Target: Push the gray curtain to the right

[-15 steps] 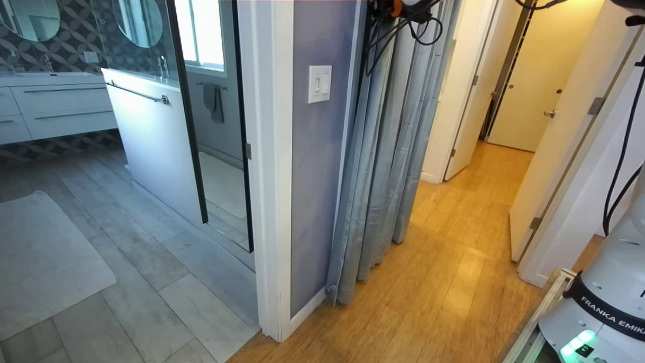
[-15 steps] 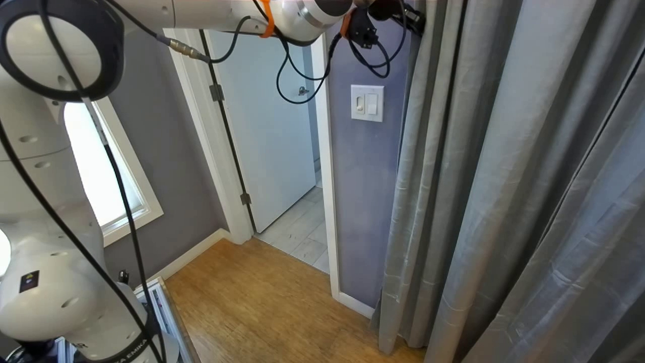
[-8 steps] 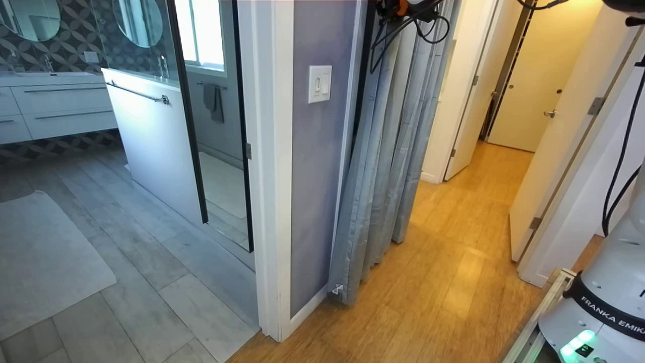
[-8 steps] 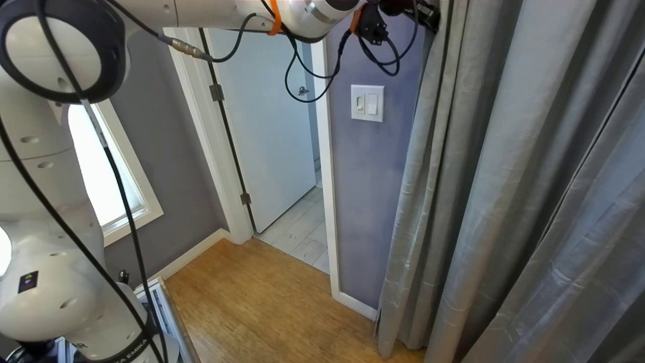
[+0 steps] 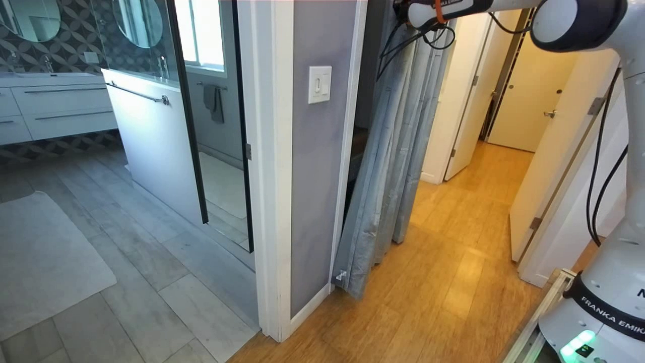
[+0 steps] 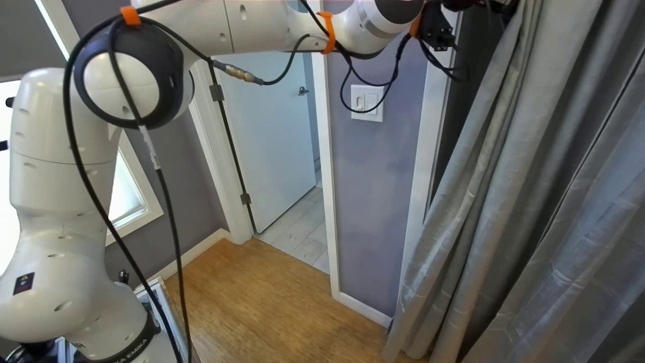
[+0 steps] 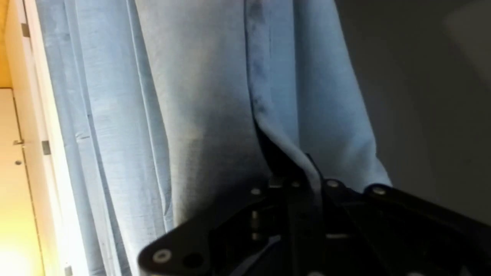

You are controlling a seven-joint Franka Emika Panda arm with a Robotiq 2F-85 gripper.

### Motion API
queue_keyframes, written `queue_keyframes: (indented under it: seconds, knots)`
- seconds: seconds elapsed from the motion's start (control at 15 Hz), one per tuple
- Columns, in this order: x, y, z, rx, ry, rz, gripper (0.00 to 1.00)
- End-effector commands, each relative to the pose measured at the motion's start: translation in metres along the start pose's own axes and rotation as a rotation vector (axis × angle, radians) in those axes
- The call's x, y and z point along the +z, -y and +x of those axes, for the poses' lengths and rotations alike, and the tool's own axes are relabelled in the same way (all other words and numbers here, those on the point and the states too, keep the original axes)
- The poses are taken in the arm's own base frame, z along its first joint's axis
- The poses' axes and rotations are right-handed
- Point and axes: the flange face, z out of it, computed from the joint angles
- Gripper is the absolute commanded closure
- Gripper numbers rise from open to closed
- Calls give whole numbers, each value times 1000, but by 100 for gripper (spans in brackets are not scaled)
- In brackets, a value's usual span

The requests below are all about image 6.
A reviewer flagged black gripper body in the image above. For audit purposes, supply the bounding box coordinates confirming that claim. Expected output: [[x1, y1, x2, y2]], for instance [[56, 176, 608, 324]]
[[456, 0, 519, 14]]

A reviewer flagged bathroom door with black edge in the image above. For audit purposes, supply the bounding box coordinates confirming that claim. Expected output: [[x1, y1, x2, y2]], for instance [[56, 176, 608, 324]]
[[206, 50, 322, 238]]

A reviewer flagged white light switch plate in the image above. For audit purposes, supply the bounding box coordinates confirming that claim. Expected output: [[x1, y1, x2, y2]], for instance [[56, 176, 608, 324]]
[[349, 83, 386, 124]]

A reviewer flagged white robot mounting platform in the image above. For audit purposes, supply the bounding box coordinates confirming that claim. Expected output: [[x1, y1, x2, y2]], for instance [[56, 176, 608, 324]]
[[130, 277, 194, 363]]

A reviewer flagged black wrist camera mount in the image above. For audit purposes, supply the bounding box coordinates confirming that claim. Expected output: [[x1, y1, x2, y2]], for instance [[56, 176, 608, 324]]
[[416, 0, 462, 55]]

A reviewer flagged long black arm cable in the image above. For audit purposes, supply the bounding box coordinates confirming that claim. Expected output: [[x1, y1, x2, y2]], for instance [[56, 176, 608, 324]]
[[60, 9, 319, 363]]

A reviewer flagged gray curtain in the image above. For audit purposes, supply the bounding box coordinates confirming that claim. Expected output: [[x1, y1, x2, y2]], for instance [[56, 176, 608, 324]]
[[380, 0, 645, 363]]

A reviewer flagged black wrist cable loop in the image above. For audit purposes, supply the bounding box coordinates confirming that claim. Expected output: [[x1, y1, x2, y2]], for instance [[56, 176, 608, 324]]
[[337, 27, 466, 117]]

